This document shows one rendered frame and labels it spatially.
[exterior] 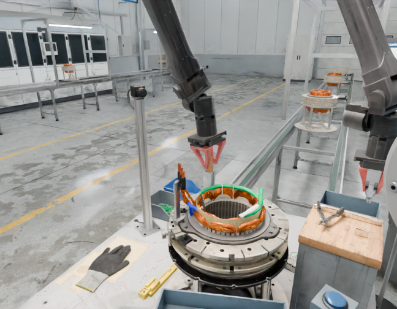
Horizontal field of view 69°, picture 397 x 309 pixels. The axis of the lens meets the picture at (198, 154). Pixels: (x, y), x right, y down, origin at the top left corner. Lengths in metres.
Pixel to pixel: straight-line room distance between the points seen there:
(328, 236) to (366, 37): 0.49
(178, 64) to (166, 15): 0.11
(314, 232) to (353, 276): 0.13
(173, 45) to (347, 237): 0.65
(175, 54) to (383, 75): 0.46
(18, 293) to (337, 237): 2.06
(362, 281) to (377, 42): 0.56
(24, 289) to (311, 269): 1.97
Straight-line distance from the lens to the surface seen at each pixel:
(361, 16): 0.79
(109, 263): 1.15
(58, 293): 1.13
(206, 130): 0.78
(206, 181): 0.86
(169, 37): 0.67
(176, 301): 0.67
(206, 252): 0.68
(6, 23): 8.58
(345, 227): 0.91
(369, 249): 0.85
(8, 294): 2.44
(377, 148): 0.80
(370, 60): 0.77
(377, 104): 0.76
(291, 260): 1.13
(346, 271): 0.86
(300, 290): 0.94
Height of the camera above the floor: 1.53
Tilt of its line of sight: 21 degrees down
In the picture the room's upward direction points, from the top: straight up
